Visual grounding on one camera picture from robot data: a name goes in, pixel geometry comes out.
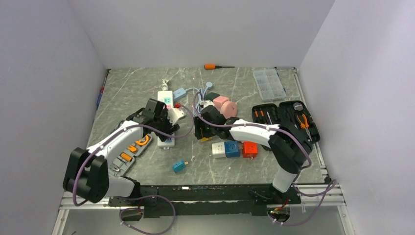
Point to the clear plastic organizer box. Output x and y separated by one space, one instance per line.
269 84

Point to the white and blue cube adapter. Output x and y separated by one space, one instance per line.
228 149

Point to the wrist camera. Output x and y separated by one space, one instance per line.
205 103
175 114

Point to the white power strip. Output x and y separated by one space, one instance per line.
166 96

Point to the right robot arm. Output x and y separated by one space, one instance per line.
288 144

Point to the black tool case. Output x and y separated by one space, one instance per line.
289 113

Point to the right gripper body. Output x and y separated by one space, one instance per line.
209 130

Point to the orange handled screwdriver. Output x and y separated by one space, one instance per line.
214 67

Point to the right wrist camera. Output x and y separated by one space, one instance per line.
205 103

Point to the grey tool case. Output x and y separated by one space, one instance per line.
124 162

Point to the blue red pen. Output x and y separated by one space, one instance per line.
101 93

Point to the orange cube adapter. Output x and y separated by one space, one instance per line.
204 139

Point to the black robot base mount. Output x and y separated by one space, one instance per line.
253 199

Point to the pink cube socket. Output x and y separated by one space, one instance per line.
226 107

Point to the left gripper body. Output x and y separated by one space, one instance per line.
163 124

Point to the red cube adapter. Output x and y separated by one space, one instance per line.
249 150

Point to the light blue power strip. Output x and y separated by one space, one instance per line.
178 94

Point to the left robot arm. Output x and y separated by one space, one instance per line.
87 173

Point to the dark green cube adapter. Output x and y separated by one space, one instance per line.
211 96

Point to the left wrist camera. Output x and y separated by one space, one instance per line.
175 114

